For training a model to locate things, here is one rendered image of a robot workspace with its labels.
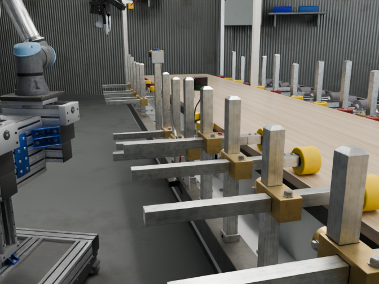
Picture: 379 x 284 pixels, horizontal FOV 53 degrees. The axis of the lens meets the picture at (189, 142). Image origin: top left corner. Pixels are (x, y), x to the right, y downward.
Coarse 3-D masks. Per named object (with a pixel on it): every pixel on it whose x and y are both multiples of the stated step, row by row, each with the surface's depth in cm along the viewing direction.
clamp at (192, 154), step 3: (186, 150) 151; (189, 150) 147; (192, 150) 148; (195, 150) 148; (198, 150) 148; (186, 153) 151; (189, 153) 148; (192, 153) 148; (195, 153) 148; (198, 153) 149; (186, 156) 152; (189, 156) 148; (192, 156) 148; (195, 156) 149; (198, 156) 149; (189, 159) 148; (192, 159) 149; (195, 159) 149
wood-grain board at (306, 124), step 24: (216, 96) 261; (240, 96) 261; (264, 96) 260; (288, 96) 259; (216, 120) 184; (264, 120) 183; (288, 120) 182; (312, 120) 182; (336, 120) 181; (360, 120) 181; (288, 144) 140; (312, 144) 140; (336, 144) 140; (360, 144) 139; (288, 168) 114
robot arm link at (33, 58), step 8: (16, 48) 169; (24, 48) 168; (32, 48) 170; (40, 48) 174; (16, 56) 170; (24, 56) 169; (32, 56) 170; (40, 56) 174; (16, 64) 171; (24, 64) 170; (32, 64) 171; (40, 64) 175; (16, 72) 173; (24, 72) 171; (32, 72) 172; (40, 72) 175
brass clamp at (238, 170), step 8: (224, 152) 106; (240, 152) 106; (232, 160) 99; (248, 160) 99; (232, 168) 100; (240, 168) 98; (248, 168) 99; (232, 176) 100; (240, 176) 99; (248, 176) 100
